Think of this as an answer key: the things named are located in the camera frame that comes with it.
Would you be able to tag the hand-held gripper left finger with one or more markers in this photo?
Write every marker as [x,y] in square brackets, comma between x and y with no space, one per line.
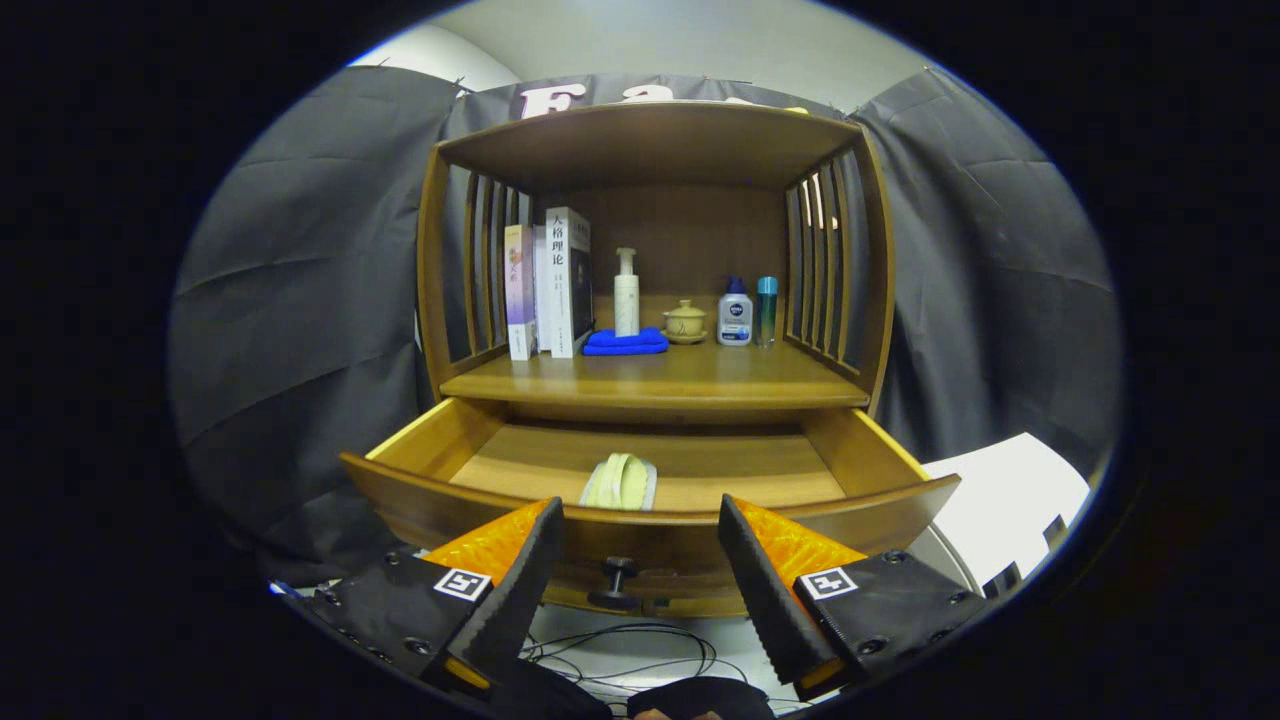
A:
[525,570]

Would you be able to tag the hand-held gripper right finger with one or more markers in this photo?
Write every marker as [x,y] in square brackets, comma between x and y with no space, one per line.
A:
[760,580]

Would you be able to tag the wooden drawer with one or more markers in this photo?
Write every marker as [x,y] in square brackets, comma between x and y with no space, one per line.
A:
[700,465]

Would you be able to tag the wooden countertop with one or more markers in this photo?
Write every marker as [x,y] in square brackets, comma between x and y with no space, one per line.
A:
[700,375]

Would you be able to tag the wooden cabinet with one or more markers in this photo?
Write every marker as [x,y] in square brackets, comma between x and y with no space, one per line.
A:
[690,230]

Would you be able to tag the blue folded cloth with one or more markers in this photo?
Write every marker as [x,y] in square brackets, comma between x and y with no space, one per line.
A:
[625,345]

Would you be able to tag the white board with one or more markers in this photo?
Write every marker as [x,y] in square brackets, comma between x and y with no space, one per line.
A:
[1000,500]

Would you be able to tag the white bottle with blue cap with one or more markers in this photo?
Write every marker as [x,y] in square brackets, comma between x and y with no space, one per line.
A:
[735,320]

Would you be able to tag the slim teal bottle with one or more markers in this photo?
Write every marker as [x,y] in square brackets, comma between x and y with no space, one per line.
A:
[767,315]

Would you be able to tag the beige lidded teacup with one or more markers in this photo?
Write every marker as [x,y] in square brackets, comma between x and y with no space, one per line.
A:
[686,322]

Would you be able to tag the thin white book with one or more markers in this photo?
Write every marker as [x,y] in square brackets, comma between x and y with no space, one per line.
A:
[542,300]

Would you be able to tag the thick white black book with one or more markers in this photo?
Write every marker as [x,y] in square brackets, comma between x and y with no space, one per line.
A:
[560,300]

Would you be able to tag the purple book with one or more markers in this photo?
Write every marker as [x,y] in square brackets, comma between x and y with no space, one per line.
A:
[520,290]

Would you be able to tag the white pump bottle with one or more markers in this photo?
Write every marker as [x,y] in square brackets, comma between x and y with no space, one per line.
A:
[627,300]

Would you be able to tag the black backdrop cloth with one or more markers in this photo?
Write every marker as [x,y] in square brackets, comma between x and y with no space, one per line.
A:
[300,300]

